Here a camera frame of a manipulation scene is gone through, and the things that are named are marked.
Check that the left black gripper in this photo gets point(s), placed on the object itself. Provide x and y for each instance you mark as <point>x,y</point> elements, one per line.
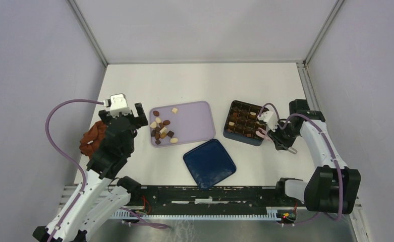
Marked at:
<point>139,120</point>

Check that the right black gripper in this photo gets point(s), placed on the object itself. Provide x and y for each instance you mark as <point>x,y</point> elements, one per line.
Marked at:
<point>287,143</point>

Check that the blue tin chocolate box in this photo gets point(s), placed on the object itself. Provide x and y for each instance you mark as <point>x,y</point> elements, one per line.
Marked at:
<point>242,124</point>

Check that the blue tin lid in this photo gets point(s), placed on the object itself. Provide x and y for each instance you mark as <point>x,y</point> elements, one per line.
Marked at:
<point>209,164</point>

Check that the pink tongs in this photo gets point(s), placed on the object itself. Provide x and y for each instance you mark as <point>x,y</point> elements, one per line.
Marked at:
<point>260,132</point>

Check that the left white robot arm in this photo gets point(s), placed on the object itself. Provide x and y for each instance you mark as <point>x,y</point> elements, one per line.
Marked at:
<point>82,215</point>

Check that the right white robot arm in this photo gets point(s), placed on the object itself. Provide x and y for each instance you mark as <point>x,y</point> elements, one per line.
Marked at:
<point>333,186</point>

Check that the purple chocolate tray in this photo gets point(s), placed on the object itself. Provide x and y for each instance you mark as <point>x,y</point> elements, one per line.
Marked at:
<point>192,123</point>

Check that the white oval chocolate bottom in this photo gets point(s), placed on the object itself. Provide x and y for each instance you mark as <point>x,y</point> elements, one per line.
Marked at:
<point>173,140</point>

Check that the brown crumpled cloth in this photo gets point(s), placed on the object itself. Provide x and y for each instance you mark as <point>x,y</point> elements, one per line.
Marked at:
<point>92,139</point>

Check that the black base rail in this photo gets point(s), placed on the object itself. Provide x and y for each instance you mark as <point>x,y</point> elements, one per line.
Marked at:
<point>191,200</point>

